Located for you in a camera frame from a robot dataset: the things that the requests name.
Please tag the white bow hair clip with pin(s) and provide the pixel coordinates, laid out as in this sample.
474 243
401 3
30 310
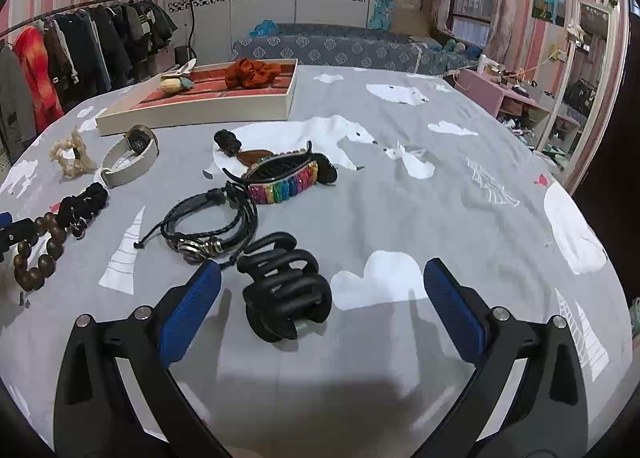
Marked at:
172 83

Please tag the pink shelf unit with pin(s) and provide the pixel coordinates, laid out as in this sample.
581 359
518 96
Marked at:
487 90

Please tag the cream scrunchie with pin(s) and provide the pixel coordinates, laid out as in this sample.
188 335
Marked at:
75 143

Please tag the bed with blue patterned cover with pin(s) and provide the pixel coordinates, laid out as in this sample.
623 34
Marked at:
340 48

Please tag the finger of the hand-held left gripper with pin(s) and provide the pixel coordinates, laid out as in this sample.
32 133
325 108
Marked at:
17 234

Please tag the row of hanging clothes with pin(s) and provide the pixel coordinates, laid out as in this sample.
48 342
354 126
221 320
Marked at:
75 53

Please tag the clothes rack rail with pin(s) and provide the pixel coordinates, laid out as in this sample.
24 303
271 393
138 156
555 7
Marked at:
75 7

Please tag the white framed standing mirror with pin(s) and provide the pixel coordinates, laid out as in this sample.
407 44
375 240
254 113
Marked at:
607 88

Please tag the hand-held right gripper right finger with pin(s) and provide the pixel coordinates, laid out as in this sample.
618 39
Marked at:
452 308

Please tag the blue cloth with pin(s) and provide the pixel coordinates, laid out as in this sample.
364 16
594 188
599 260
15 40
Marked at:
263 29

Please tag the black hair claw clip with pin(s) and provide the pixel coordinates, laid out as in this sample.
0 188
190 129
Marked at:
282 293

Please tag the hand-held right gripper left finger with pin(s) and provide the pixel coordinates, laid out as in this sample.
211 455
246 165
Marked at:
192 308

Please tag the orange scrunchie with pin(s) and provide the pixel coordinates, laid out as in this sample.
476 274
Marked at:
250 74

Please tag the black garment steamer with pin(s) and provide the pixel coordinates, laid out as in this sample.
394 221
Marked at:
191 3

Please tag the cream tray with red lining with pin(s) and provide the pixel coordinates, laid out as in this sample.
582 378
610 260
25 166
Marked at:
210 108

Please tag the black scrunchie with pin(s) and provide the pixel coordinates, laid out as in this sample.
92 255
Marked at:
85 203

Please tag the rainbow beaded hair clip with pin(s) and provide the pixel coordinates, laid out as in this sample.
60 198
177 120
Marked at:
285 185

